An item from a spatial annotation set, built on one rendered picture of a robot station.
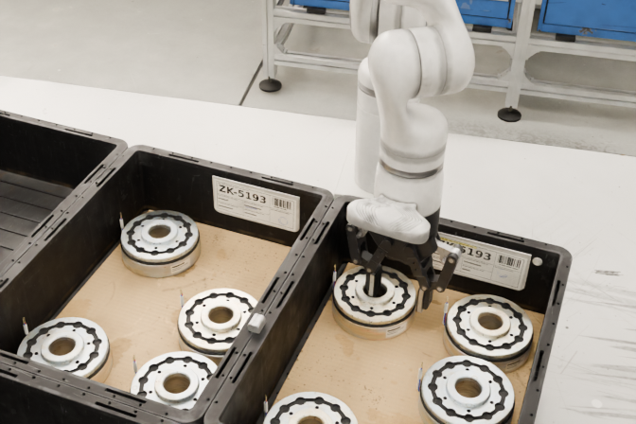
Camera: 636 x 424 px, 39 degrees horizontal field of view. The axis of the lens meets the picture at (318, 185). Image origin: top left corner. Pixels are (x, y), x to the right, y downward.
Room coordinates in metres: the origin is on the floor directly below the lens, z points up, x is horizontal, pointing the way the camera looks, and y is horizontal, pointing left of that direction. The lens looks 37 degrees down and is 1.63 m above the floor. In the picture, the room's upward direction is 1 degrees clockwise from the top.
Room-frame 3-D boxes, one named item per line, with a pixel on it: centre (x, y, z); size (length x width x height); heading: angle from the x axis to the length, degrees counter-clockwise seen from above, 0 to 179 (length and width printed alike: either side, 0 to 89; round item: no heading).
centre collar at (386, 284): (0.81, -0.07, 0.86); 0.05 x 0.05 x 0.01
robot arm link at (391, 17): (1.14, -0.10, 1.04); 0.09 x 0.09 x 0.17; 85
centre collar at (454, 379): (0.66, -0.17, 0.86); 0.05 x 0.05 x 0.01
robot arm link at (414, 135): (0.79, -0.09, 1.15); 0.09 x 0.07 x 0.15; 107
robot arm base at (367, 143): (1.14, -0.10, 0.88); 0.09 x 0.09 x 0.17; 88
